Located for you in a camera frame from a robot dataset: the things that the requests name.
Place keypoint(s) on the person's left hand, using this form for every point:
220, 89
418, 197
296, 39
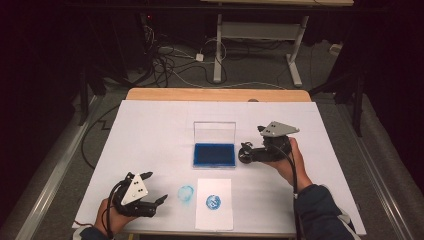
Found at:
111, 220

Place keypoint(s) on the black stand leg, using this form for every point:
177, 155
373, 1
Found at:
83, 100
353, 100

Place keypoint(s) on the blue ink pad clear case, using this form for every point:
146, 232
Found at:
214, 155

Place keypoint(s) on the black stamp with clear knob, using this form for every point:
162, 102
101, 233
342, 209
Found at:
245, 154

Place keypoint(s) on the white power adapter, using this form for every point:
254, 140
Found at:
199, 57

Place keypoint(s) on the aluminium floor rail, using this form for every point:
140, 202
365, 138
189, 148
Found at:
383, 186
50, 173

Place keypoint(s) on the white paper sheet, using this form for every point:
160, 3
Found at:
214, 186

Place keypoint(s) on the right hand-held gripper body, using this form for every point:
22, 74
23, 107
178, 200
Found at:
276, 146

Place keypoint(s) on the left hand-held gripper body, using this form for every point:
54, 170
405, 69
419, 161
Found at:
133, 196

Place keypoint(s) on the person's right hand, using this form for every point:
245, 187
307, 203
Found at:
290, 166

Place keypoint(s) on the grey metal desk frame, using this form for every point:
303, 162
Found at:
260, 31

